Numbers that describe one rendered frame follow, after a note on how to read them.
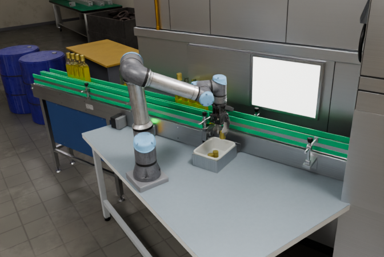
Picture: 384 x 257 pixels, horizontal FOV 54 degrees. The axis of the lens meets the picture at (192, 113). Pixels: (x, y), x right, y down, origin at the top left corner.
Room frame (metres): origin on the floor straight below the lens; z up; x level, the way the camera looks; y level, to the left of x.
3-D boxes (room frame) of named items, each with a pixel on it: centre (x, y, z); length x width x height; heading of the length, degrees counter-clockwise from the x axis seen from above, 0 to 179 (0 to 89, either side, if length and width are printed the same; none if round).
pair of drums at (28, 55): (4.57, 1.96, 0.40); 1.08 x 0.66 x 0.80; 37
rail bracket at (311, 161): (1.70, -0.60, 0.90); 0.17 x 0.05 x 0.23; 144
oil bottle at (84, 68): (2.92, 0.84, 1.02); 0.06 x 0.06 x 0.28; 54
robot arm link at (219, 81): (1.93, -0.15, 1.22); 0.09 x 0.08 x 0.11; 97
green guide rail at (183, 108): (2.67, 0.60, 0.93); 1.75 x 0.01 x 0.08; 54
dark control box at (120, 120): (2.44, 0.52, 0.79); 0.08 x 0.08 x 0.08; 54
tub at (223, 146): (1.93, -0.12, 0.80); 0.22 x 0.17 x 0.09; 144
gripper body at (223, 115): (1.93, -0.15, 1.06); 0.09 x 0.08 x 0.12; 143
